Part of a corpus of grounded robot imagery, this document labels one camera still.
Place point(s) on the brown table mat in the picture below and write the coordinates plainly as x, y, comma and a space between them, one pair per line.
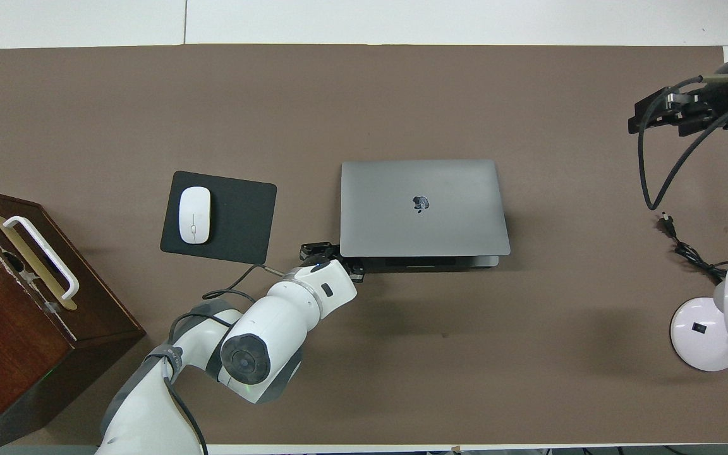
402, 354

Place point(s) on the white computer mouse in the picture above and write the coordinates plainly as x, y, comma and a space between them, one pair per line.
194, 215

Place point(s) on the black mouse pad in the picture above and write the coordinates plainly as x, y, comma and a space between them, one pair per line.
244, 221

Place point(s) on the silver grey laptop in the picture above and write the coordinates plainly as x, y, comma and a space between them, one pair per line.
427, 221

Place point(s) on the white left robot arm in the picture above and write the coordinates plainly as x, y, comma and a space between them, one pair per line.
263, 341

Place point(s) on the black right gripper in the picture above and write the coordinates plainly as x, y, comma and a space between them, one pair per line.
721, 101

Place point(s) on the white desk lamp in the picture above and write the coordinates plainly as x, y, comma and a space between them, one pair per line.
686, 341

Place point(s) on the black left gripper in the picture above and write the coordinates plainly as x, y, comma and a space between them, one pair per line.
342, 256

